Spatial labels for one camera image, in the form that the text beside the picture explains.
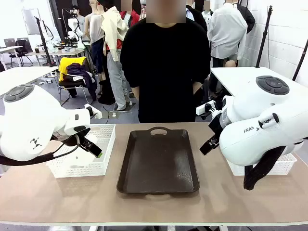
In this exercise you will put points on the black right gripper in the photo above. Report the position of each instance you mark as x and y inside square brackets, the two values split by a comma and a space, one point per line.
[215, 127]

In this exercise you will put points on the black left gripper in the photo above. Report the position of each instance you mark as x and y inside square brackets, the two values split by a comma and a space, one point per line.
[72, 140]

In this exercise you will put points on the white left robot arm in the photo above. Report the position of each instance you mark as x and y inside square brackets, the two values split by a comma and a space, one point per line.
[31, 115]

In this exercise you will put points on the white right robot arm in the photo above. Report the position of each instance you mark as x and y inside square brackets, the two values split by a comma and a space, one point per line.
[252, 115]

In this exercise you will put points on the person's left forearm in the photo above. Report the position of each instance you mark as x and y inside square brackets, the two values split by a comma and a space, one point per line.
[197, 87]

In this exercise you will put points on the person's right forearm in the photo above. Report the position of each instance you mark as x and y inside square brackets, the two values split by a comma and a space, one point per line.
[135, 92]

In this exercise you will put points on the grey floor plate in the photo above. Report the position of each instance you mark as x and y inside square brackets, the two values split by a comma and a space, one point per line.
[107, 114]

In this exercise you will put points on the dark brown plastic tray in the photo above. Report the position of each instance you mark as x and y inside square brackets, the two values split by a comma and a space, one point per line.
[157, 161]

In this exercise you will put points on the black metal chair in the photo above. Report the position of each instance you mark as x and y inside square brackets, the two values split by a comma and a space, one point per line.
[72, 84]

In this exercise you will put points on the white perforated basket with label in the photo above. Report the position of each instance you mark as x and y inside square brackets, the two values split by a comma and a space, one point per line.
[281, 166]

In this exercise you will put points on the dark purple garment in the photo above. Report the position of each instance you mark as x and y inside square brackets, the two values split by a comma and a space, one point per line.
[83, 73]

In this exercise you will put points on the yellow garment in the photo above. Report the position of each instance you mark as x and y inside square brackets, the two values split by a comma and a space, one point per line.
[65, 66]

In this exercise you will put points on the person in black sweater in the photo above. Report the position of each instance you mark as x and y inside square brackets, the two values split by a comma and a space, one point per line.
[166, 72]

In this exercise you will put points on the cluttered background work table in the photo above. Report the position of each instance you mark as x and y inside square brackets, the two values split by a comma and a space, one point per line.
[65, 49]

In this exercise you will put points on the mannequin with cream jacket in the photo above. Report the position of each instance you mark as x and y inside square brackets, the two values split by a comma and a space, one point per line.
[114, 36]

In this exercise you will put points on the black tripod stand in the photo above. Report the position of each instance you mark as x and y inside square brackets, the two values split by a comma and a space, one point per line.
[264, 36]
[44, 43]

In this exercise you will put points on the mannequin with white shirt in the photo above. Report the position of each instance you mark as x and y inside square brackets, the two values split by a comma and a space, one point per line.
[226, 31]

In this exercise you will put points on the mannequin with white tank top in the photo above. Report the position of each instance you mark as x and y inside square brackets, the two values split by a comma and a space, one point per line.
[95, 29]

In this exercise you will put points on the black office chair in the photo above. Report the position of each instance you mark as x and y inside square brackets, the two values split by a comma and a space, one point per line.
[21, 51]

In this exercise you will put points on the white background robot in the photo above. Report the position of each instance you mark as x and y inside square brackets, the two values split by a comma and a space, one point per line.
[73, 26]

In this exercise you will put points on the black tripod leg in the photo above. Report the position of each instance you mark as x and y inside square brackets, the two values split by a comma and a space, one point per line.
[300, 60]

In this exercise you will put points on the grey laptop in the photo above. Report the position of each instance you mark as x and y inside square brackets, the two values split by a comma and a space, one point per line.
[9, 42]

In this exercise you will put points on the person in red top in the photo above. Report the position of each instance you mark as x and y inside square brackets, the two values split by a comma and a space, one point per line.
[131, 18]

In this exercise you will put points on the black hanging jacket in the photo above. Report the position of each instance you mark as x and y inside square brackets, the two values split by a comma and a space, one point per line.
[247, 16]

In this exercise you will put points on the white whiteboard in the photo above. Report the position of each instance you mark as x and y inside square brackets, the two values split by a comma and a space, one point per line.
[30, 21]

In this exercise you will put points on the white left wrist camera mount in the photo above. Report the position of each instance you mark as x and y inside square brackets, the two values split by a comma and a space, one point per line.
[92, 111]

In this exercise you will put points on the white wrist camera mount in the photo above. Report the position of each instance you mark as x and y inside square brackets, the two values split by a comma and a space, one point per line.
[207, 108]
[92, 111]

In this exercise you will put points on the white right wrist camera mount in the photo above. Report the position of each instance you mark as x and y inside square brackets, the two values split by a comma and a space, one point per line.
[207, 108]

